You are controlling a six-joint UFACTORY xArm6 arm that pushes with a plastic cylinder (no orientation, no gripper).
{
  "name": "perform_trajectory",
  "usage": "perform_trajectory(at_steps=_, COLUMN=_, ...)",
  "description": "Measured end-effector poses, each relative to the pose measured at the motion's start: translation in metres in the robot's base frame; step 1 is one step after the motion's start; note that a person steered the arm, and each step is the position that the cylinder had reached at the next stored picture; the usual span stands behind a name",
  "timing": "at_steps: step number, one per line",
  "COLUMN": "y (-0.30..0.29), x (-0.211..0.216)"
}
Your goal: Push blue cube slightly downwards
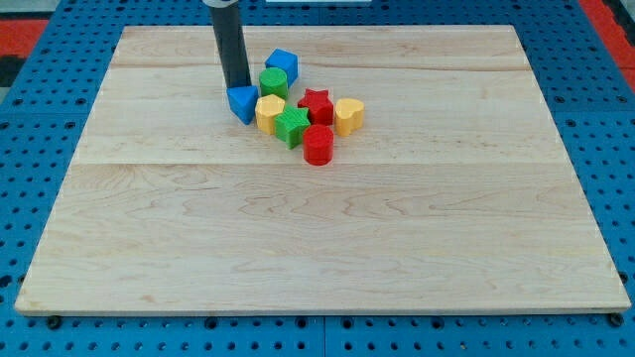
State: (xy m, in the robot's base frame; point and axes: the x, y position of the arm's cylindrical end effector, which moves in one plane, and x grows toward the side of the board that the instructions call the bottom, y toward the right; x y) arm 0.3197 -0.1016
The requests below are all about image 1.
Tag blue cube block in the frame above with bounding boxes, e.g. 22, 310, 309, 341
265, 49, 299, 87

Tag red cylinder block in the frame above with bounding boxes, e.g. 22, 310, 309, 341
303, 124, 334, 166

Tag green star block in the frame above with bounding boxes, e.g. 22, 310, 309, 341
275, 105, 311, 150

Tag red star block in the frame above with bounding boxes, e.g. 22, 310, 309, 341
297, 88, 334, 126

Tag yellow heart block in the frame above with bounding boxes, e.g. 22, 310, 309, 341
334, 98, 365, 137

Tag yellow hexagon block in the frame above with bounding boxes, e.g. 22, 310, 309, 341
255, 94, 286, 135

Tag green cylinder block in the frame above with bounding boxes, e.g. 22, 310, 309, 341
259, 67, 289, 99

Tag blue triangle block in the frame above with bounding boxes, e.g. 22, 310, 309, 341
226, 85, 259, 125

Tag light wooden board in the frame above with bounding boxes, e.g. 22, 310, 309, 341
15, 25, 631, 316

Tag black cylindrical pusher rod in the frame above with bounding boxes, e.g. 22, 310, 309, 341
202, 0, 251, 88

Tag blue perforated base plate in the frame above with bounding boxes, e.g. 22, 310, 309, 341
1, 0, 634, 356

